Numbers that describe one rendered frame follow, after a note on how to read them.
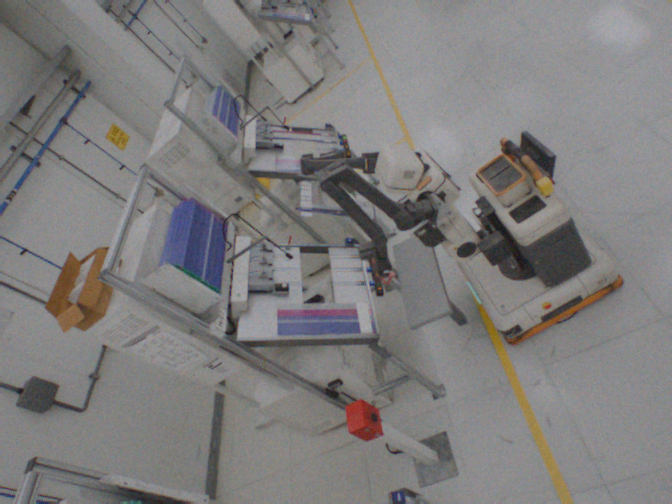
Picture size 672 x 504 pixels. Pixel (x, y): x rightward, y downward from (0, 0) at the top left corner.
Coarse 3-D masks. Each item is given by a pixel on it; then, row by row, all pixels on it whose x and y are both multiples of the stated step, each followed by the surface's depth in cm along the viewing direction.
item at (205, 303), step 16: (144, 176) 217; (192, 192) 232; (128, 208) 196; (208, 208) 243; (128, 224) 191; (112, 256) 175; (224, 256) 227; (160, 272) 189; (176, 272) 190; (224, 272) 219; (160, 288) 196; (176, 288) 197; (192, 288) 198; (208, 288) 202; (192, 304) 206; (208, 304) 207; (208, 320) 202; (224, 320) 206; (384, 352) 225; (384, 384) 254; (400, 384) 251
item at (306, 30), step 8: (280, 0) 748; (288, 0) 731; (296, 0) 740; (312, 0) 686; (312, 8) 760; (320, 16) 703; (328, 16) 772; (272, 24) 734; (280, 24) 709; (288, 24) 706; (296, 24) 711; (328, 24) 712; (264, 32) 716; (272, 32) 715; (304, 32) 721; (312, 32) 723; (272, 40) 724; (280, 40) 725
